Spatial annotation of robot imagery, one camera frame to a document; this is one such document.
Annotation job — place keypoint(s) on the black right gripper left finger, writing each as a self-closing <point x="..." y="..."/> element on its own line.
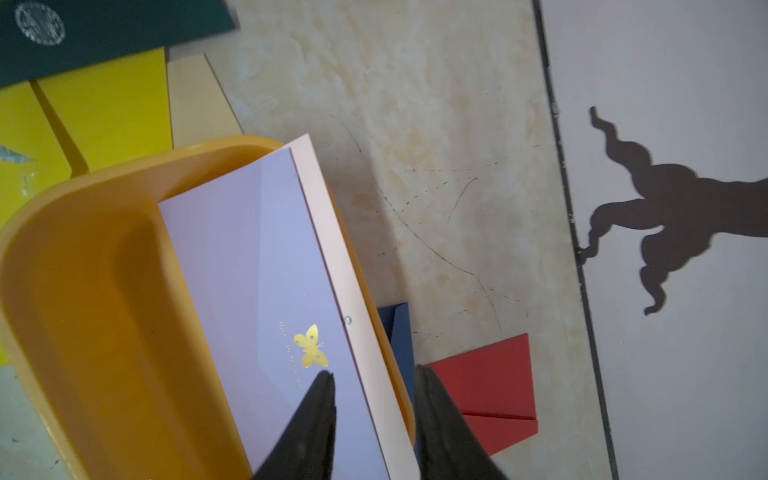
<point x="305" y="450"/>

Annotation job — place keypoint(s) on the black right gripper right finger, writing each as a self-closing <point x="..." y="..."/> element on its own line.
<point x="446" y="447"/>

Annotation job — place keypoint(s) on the pink envelope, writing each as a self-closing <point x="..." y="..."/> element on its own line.
<point x="386" y="395"/>

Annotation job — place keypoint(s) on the lilac purple envelope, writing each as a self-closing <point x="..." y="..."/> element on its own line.
<point x="251" y="260"/>

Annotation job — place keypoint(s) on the dark green envelope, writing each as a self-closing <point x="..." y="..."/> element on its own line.
<point x="44" y="38"/>

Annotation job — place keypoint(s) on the yellow plastic storage box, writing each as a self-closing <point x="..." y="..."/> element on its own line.
<point x="100" y="325"/>

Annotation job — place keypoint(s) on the red envelope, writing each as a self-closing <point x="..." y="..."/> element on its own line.
<point x="493" y="389"/>

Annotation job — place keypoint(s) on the navy blue envelope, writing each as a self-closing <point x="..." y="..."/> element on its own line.
<point x="397" y="325"/>

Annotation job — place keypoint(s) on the cream envelope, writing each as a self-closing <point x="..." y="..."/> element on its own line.
<point x="199" y="109"/>

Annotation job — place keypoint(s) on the yellow envelope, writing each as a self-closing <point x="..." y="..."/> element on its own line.
<point x="71" y="124"/>

